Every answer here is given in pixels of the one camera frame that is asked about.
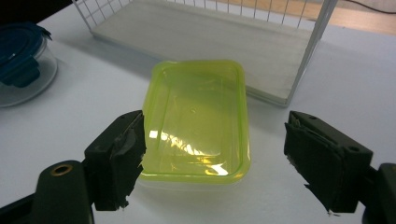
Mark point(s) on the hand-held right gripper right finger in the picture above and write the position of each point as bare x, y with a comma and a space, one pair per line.
327, 161

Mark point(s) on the round glass container blue lid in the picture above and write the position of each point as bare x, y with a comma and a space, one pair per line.
21, 62

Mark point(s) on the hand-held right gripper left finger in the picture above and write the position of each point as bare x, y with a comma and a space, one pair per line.
113, 161

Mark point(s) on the green lidded rectangular plastic container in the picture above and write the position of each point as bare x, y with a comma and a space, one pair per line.
196, 118

